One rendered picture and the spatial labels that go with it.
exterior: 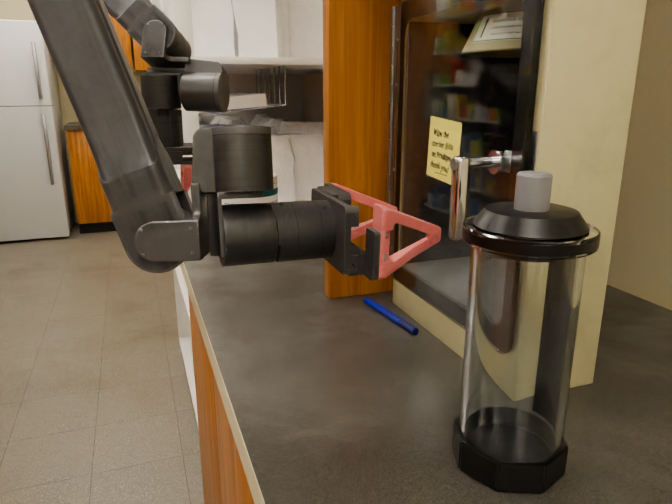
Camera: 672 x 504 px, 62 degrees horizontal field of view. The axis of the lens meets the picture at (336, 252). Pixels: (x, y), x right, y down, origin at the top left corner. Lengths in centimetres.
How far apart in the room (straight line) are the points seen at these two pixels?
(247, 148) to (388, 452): 31
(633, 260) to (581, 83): 55
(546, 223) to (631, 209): 66
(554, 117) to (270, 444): 42
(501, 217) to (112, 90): 34
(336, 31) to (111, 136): 45
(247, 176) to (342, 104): 40
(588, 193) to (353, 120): 39
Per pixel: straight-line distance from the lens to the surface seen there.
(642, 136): 109
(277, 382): 69
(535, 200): 48
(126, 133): 53
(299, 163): 185
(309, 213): 53
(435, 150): 74
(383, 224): 50
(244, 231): 51
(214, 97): 86
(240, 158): 50
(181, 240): 50
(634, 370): 80
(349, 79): 89
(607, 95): 64
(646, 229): 109
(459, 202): 61
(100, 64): 54
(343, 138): 89
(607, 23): 64
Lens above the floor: 127
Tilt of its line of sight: 16 degrees down
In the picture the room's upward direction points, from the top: straight up
